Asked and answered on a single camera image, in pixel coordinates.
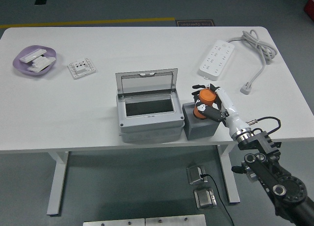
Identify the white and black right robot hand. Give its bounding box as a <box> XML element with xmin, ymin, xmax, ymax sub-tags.
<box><xmin>191</xmin><ymin>83</ymin><xmax>248</xmax><ymax>138</ymax></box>

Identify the orange cylinder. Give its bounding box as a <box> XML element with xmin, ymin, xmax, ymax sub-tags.
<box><xmin>193</xmin><ymin>88</ymin><xmax>217</xmax><ymax>119</ymax></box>

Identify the transparent hinged box lid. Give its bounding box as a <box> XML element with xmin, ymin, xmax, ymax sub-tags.
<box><xmin>115</xmin><ymin>68</ymin><xmax>179</xmax><ymax>96</ymax></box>

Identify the grey cube with round recess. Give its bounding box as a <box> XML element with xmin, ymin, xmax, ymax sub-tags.
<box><xmin>182</xmin><ymin>101</ymin><xmax>221</xmax><ymax>141</ymax></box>

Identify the metal floor socket box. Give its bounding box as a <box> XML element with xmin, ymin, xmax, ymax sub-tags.
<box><xmin>185</xmin><ymin>164</ymin><xmax>209</xmax><ymax>186</ymax></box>
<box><xmin>193</xmin><ymin>186</ymin><xmax>218</xmax><ymax>209</ymax></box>

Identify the white power strip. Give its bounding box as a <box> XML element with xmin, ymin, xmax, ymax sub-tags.
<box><xmin>198</xmin><ymin>40</ymin><xmax>236</xmax><ymax>81</ymax></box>

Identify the white right table leg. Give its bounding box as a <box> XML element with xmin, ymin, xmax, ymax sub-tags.
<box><xmin>217</xmin><ymin>144</ymin><xmax>241</xmax><ymax>204</ymax></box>

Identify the white table leg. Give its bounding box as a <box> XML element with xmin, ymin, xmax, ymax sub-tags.
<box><xmin>217</xmin><ymin>144</ymin><xmax>241</xmax><ymax>204</ymax></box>
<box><xmin>46</xmin><ymin>151</ymin><xmax>70</xmax><ymax>216</ymax></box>

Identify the brown floor sign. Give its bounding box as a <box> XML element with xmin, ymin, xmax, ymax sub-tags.
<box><xmin>175</xmin><ymin>19</ymin><xmax>215</xmax><ymax>27</ymax></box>

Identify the grey metal plate with screws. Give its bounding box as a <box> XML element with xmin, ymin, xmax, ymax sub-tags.
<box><xmin>145</xmin><ymin>214</ymin><xmax>207</xmax><ymax>226</ymax></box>
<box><xmin>82</xmin><ymin>218</ymin><xmax>146</xmax><ymax>226</ymax></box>

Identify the red object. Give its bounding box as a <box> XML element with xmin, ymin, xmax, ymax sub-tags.
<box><xmin>303</xmin><ymin>0</ymin><xmax>314</xmax><ymax>15</ymax></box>

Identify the yellow floor tape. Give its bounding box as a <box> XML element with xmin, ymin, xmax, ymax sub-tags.
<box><xmin>0</xmin><ymin>17</ymin><xmax>176</xmax><ymax>29</ymax></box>

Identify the white left table leg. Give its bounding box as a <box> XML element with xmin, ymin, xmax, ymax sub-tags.
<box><xmin>46</xmin><ymin>151</ymin><xmax>70</xmax><ymax>216</ymax></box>

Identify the long white plastic bar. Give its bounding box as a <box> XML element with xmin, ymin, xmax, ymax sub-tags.
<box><xmin>19</xmin><ymin>48</ymin><xmax>48</xmax><ymax>63</ymax></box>

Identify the purple shallow dish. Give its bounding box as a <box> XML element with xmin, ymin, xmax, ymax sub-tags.
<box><xmin>12</xmin><ymin>45</ymin><xmax>57</xmax><ymax>76</ymax></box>

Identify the white power cord with plug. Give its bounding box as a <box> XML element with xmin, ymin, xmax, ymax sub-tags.
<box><xmin>227</xmin><ymin>29</ymin><xmax>278</xmax><ymax>94</ymax></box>

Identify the black floor cable with plug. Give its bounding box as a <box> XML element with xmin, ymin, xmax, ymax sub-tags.
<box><xmin>200</xmin><ymin>173</ymin><xmax>234</xmax><ymax>226</ymax></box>

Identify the grey electrical enclosure box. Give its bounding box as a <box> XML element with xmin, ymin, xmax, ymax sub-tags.
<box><xmin>115</xmin><ymin>92</ymin><xmax>185</xmax><ymax>143</ymax></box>

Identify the white square wall socket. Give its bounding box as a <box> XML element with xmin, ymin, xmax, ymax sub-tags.
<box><xmin>67</xmin><ymin>57</ymin><xmax>98</xmax><ymax>80</ymax></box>

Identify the white plastic switch part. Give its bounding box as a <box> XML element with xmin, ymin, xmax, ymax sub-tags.
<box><xmin>31</xmin><ymin>56</ymin><xmax>56</xmax><ymax>67</ymax></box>
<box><xmin>26</xmin><ymin>63</ymin><xmax>50</xmax><ymax>73</ymax></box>

